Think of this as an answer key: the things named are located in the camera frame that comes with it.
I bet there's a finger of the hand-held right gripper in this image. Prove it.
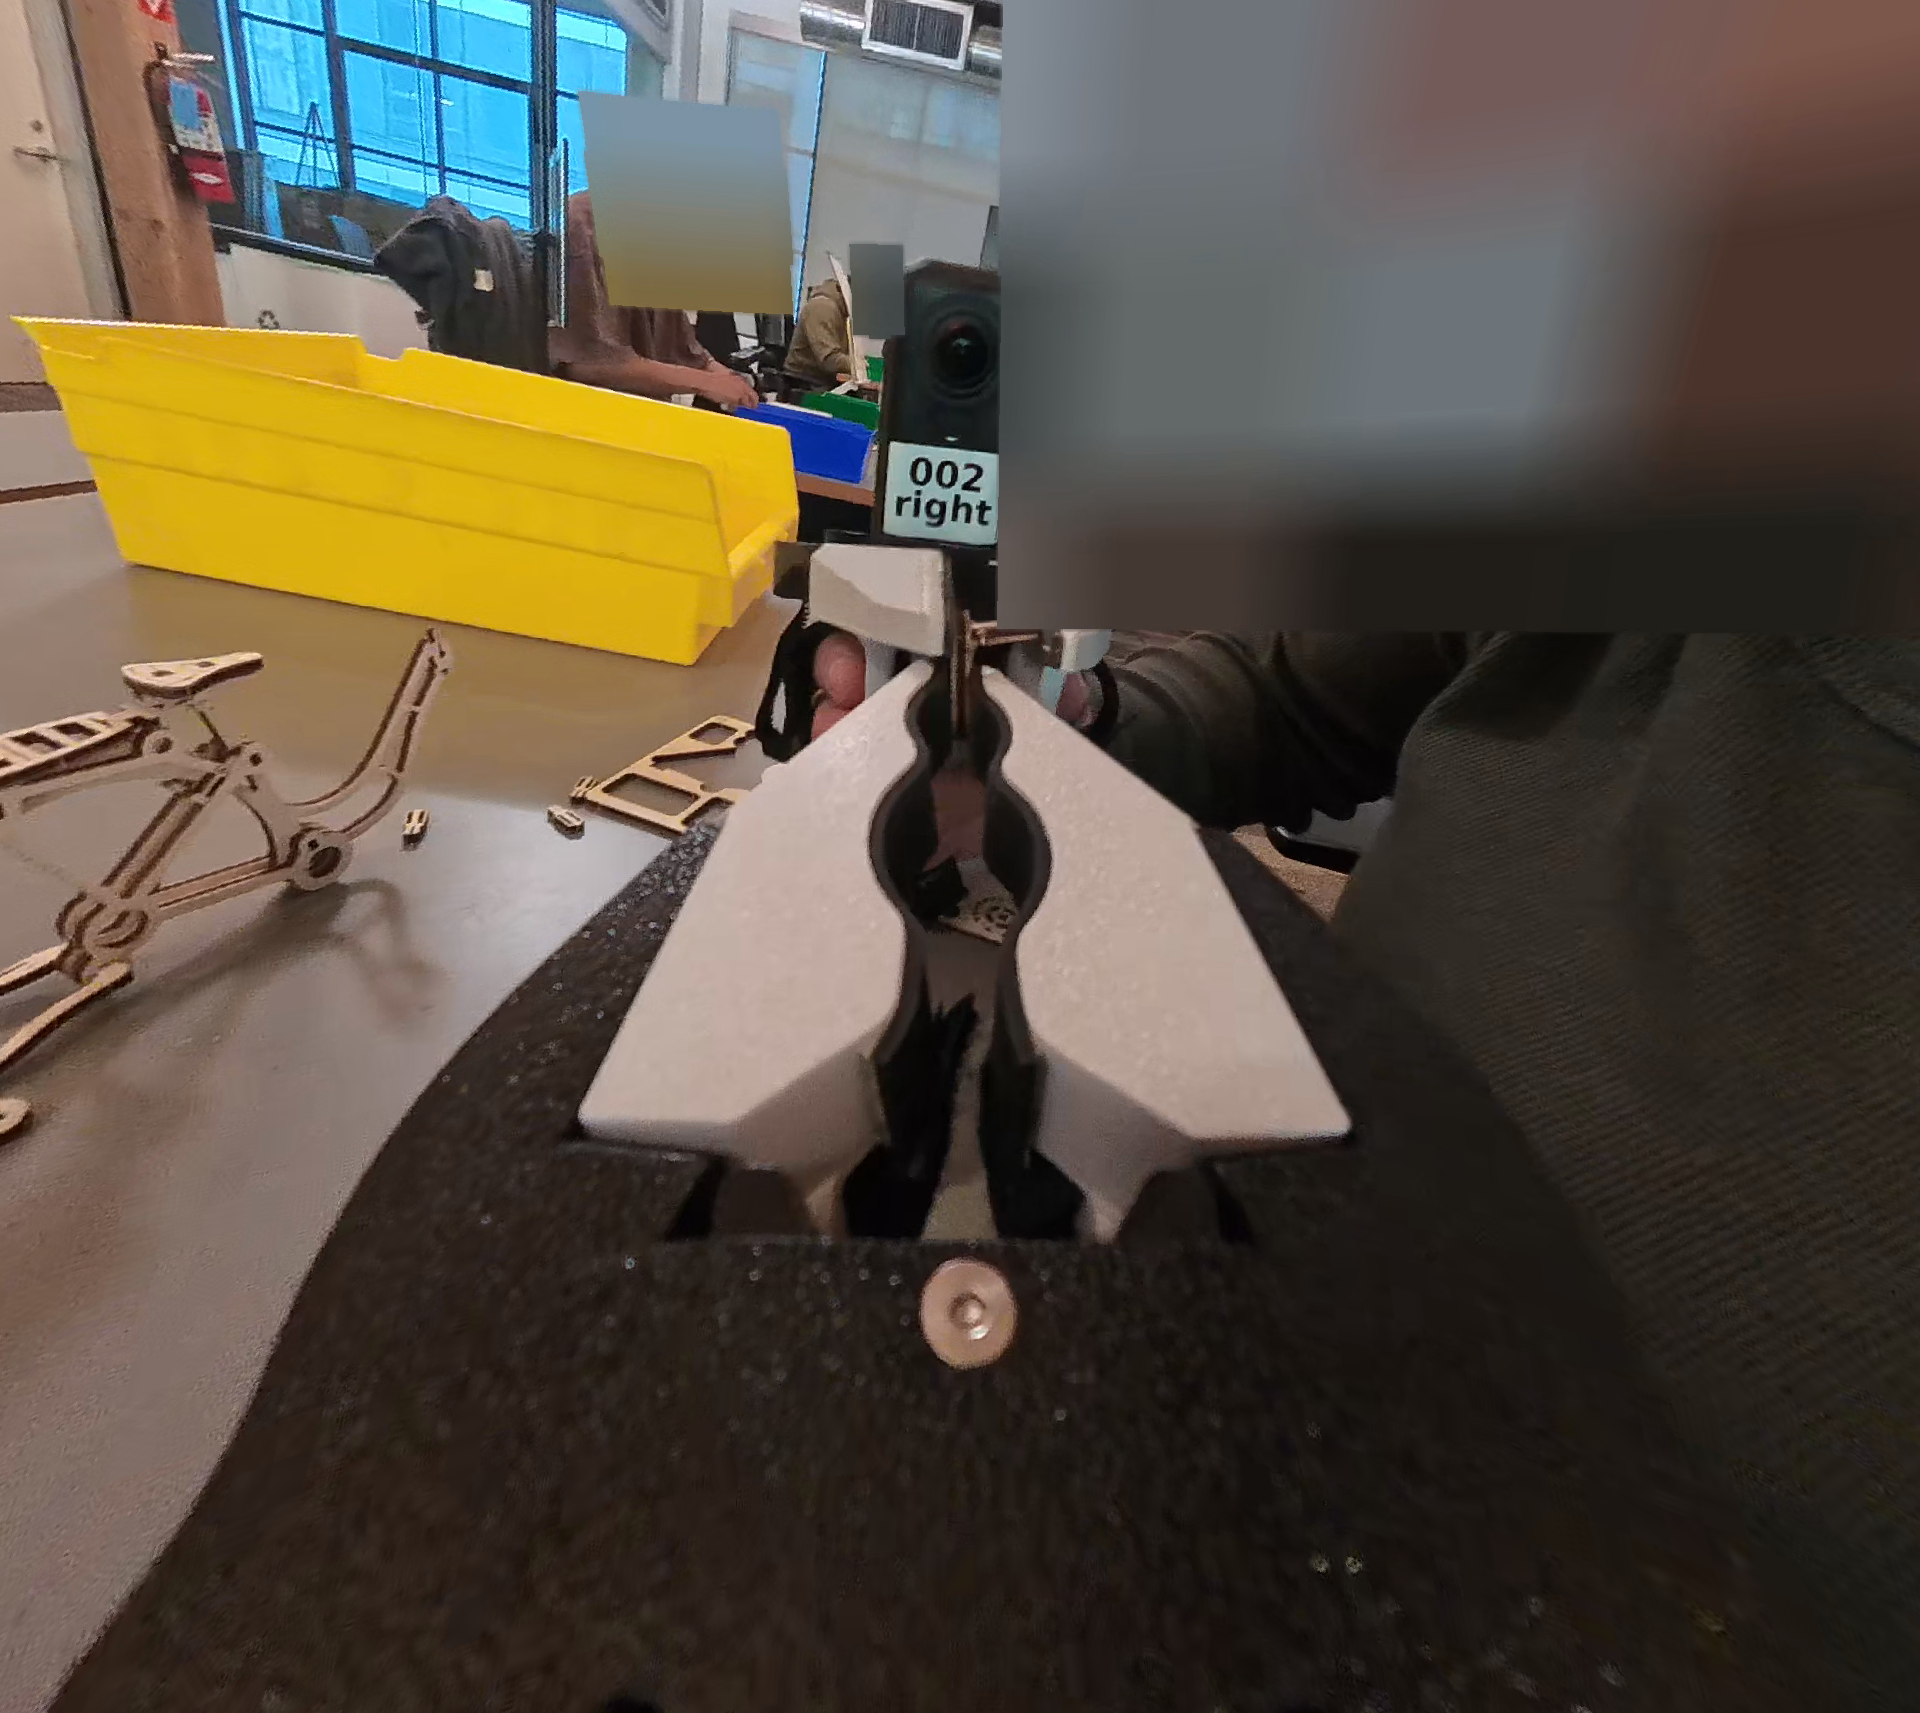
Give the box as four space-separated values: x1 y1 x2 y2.
802 544 965 703
1030 628 1115 731

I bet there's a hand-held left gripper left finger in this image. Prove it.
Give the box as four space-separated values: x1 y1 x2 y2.
576 664 954 1236

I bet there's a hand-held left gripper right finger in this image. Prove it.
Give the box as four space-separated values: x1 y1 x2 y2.
967 672 1351 1244

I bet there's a wooden model part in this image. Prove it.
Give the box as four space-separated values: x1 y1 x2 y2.
926 611 1040 955

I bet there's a person's right forearm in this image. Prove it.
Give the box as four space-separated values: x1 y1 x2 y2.
1101 630 1479 847

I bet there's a wooden bicycle model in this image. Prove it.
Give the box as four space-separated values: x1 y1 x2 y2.
0 626 454 1138

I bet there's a person's right hand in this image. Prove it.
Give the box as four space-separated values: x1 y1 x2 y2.
806 630 875 744

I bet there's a blue plastic bin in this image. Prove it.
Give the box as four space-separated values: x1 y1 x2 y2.
731 400 877 491

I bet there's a wooden cutout sheet piece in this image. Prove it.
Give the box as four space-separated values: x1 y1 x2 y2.
570 715 784 841

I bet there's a white air vent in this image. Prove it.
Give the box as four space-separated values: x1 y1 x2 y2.
859 0 977 76

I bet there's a black jacket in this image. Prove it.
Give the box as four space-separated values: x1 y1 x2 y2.
373 196 554 375

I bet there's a yellow plastic bin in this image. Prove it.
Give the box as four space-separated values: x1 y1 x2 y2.
11 316 800 670

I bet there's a person's dark clothing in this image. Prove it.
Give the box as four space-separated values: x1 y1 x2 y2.
1327 630 1920 1713

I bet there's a large paned window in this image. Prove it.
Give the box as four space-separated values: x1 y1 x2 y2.
147 0 635 249

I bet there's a red fire extinguisher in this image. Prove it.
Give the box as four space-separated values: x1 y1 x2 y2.
147 46 242 207

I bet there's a wooden column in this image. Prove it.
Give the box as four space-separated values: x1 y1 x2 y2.
27 0 230 331

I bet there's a pale door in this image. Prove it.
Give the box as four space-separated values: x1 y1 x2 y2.
0 0 125 384

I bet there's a silver air duct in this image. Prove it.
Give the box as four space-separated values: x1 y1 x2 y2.
794 0 1003 83

